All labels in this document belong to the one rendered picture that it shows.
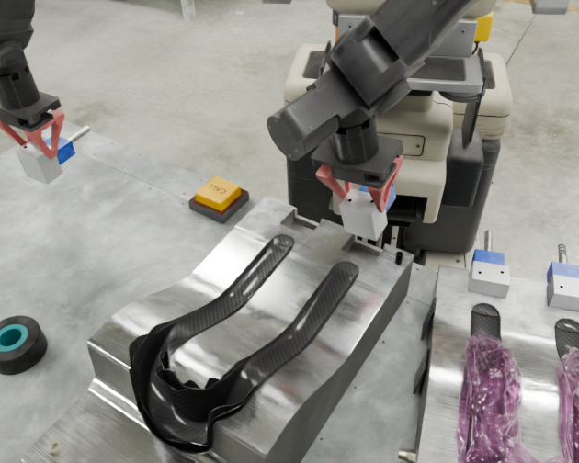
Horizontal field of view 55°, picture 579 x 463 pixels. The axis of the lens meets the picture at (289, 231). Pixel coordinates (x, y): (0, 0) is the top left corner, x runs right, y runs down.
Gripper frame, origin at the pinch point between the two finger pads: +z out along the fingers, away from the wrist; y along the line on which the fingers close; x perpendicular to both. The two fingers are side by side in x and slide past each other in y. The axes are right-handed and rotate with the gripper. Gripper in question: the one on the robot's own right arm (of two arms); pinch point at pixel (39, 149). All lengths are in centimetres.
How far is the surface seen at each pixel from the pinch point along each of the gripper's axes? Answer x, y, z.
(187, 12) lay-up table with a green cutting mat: 232, -154, 88
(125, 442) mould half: -30, 41, 9
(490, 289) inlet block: 11, 73, 8
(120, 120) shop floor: 121, -116, 95
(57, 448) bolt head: -35, 35, 8
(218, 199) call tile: 13.2, 24.9, 11.3
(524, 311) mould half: 10, 78, 9
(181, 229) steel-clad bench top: 7.0, 20.7, 15.1
